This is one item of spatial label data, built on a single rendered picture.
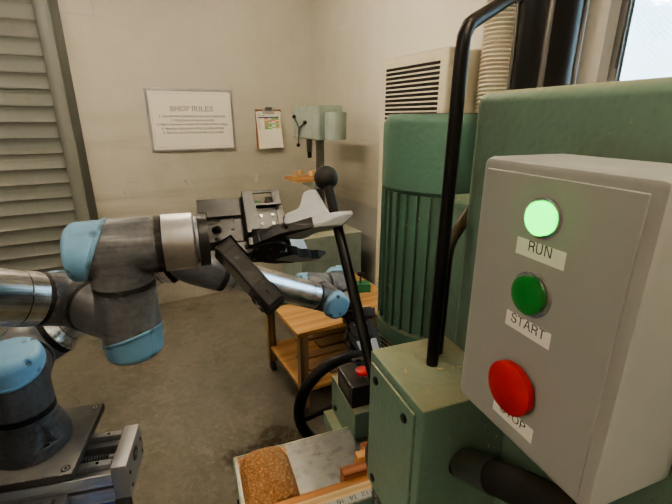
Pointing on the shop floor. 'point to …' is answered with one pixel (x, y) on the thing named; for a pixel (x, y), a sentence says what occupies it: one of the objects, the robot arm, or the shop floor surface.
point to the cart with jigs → (312, 337)
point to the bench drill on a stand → (313, 120)
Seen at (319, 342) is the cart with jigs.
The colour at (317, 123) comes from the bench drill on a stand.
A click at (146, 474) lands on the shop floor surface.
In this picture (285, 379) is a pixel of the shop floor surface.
